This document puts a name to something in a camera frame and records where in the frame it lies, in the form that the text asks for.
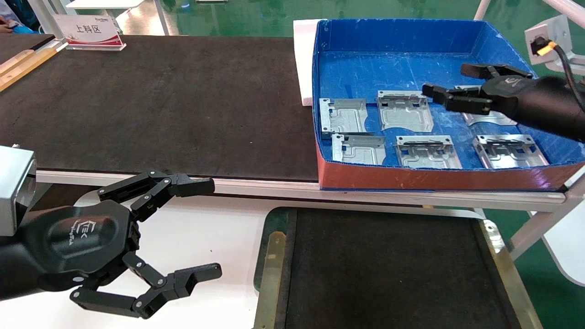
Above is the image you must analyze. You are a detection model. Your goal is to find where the pale wooden strip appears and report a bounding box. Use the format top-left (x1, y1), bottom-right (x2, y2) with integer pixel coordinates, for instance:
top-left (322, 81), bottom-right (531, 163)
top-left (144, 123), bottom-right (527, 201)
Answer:
top-left (0, 49), bottom-right (35, 76)

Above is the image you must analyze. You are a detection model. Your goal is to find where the black container tray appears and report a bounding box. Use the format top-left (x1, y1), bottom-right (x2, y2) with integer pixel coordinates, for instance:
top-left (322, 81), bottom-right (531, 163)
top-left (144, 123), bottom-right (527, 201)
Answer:
top-left (253, 207), bottom-right (544, 329)

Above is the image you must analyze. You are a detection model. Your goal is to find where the white rounded robot base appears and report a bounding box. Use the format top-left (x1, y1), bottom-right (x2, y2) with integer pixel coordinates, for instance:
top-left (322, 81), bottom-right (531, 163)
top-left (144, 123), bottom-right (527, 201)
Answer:
top-left (543, 208), bottom-right (585, 288)

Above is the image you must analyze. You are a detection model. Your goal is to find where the blue corrugated plastic box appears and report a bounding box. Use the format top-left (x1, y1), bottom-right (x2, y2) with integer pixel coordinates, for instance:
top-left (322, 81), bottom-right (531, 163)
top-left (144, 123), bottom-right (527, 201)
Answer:
top-left (312, 18), bottom-right (585, 191)

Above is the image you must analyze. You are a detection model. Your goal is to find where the white foam block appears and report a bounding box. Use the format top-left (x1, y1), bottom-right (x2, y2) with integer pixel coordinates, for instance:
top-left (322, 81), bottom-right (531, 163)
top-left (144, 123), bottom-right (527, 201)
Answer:
top-left (293, 19), bottom-right (327, 106)

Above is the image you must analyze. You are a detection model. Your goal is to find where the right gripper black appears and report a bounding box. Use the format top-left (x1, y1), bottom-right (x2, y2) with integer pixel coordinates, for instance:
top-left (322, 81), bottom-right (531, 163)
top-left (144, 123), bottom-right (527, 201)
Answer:
top-left (421, 63), bottom-right (538, 121)

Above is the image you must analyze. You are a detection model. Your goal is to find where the white background table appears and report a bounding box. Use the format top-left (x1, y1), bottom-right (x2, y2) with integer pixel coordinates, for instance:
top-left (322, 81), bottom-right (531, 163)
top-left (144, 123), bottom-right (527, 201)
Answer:
top-left (65, 0), bottom-right (170, 36)

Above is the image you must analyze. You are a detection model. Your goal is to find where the orange wooden strip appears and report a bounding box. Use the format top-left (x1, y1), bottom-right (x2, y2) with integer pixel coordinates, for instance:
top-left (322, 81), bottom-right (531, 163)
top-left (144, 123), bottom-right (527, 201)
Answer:
top-left (0, 48), bottom-right (58, 92)

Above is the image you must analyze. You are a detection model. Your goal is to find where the acrylic sign with red stripe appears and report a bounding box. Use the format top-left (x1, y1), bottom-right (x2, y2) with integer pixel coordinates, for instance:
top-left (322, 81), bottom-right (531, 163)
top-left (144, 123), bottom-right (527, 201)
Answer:
top-left (53, 14), bottom-right (127, 51)

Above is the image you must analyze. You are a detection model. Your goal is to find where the small black table mat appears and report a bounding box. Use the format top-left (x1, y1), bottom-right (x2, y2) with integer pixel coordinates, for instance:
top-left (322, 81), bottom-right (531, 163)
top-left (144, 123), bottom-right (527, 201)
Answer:
top-left (0, 34), bottom-right (55, 64)

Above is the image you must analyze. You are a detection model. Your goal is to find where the aluminium table edge rail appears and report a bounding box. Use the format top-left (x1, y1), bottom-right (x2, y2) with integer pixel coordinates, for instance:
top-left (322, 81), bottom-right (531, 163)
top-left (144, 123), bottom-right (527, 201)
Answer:
top-left (36, 170), bottom-right (568, 212)

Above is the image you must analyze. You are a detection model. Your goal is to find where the person in blue clothing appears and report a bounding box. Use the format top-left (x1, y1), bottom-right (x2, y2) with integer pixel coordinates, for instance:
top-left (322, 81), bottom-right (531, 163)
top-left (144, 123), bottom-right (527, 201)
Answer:
top-left (0, 0), bottom-right (43, 35)

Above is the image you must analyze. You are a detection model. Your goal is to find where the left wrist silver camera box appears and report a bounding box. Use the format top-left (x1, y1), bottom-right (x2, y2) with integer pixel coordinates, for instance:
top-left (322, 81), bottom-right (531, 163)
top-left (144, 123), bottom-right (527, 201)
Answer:
top-left (0, 145), bottom-right (37, 237)

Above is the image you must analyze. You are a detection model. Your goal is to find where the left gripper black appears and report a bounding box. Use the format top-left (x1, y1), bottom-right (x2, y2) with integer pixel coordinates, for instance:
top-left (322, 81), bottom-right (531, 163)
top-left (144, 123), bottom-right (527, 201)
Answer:
top-left (23, 171), bottom-right (223, 319)

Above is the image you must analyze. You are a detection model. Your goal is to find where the large black table mat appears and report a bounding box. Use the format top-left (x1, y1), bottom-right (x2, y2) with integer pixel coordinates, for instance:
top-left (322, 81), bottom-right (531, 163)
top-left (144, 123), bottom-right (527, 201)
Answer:
top-left (0, 34), bottom-right (320, 182)

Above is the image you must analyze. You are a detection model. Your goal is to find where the stamped sheet metal bracket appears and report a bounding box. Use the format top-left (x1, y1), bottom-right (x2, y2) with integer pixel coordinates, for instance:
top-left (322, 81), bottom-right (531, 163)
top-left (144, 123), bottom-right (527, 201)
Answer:
top-left (377, 90), bottom-right (434, 133)
top-left (319, 98), bottom-right (369, 138)
top-left (473, 134), bottom-right (549, 170)
top-left (331, 133), bottom-right (387, 165)
top-left (395, 135), bottom-right (462, 170)
top-left (455, 85), bottom-right (518, 127)

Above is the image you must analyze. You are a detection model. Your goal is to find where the grey table leg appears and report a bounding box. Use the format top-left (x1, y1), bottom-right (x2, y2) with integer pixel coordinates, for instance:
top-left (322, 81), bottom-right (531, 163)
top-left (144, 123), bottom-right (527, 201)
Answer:
top-left (509, 165), bottom-right (585, 261)

